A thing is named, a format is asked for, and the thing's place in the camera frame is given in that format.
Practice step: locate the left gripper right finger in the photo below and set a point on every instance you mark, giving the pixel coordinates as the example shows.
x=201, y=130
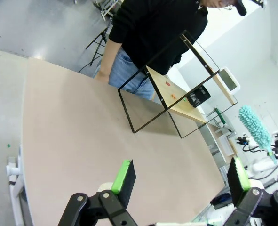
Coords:
x=237, y=186

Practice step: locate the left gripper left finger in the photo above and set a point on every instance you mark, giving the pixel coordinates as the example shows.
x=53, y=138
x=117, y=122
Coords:
x=124, y=181

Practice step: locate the teal microfibre duster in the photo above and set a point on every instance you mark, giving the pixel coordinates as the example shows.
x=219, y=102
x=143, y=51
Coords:
x=254, y=127

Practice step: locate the person's right forearm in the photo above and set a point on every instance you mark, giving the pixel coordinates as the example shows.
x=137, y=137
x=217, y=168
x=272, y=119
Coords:
x=108, y=58

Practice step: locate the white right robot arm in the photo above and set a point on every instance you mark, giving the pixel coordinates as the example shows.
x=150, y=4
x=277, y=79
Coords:
x=261, y=166

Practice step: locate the white plastic tray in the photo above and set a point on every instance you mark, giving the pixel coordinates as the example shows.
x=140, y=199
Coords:
x=225, y=144

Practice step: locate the white framed tablet device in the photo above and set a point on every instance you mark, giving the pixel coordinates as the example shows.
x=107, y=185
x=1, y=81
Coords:
x=229, y=81

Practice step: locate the small black box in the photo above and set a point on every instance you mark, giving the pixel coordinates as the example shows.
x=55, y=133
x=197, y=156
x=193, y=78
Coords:
x=198, y=96

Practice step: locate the small red scrap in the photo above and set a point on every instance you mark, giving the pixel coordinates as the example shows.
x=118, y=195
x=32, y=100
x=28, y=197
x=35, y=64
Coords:
x=168, y=83

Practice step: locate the person in black sweater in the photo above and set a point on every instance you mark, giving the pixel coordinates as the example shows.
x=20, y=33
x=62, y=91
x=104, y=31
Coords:
x=157, y=28

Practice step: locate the white metal stand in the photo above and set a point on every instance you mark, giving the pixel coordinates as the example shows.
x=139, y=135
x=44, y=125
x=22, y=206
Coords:
x=103, y=8

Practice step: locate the black frame wooden shelf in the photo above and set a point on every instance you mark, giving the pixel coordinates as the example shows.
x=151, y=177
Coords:
x=167, y=94

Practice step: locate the white table frame bracket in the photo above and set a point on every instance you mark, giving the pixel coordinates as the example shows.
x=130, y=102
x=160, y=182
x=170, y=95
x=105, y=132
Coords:
x=14, y=174

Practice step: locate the black folding table frame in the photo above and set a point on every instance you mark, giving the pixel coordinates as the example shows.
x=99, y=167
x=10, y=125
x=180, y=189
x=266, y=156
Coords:
x=97, y=44

